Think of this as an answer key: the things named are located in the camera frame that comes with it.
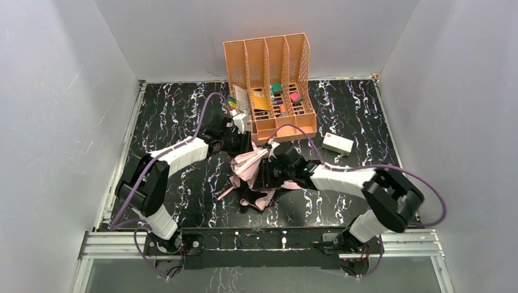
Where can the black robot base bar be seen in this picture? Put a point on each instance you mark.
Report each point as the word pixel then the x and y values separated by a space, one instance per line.
pixel 322 247

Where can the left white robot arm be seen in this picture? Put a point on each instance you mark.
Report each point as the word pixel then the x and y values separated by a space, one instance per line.
pixel 144 180

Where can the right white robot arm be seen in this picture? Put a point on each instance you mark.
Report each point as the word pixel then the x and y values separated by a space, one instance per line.
pixel 393 200

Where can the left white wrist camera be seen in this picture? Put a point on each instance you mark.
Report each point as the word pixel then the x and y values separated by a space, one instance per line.
pixel 242 122

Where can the pink grey eraser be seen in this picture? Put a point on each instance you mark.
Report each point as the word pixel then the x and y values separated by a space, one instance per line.
pixel 295 98

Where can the orange plastic desk organizer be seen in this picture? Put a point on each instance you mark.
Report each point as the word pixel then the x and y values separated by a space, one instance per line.
pixel 256 64

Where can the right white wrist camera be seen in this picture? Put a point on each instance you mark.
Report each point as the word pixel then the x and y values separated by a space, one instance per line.
pixel 275 150

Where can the yellow spiral notebook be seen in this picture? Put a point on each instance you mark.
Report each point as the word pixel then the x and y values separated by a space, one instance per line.
pixel 259 100

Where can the green white eraser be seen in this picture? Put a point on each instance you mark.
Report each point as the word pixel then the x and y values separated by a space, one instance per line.
pixel 276 89

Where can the white green small box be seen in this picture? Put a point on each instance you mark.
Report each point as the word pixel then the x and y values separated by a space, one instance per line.
pixel 337 144

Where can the black pink folding umbrella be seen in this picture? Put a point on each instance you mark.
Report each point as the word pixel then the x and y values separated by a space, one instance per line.
pixel 245 168

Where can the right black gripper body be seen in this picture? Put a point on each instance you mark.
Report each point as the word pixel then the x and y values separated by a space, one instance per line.
pixel 266 176

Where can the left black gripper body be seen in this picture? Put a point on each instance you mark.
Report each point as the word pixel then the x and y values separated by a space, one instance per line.
pixel 244 140

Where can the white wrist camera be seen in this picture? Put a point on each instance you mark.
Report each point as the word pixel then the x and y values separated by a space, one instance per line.
pixel 275 150
pixel 242 122

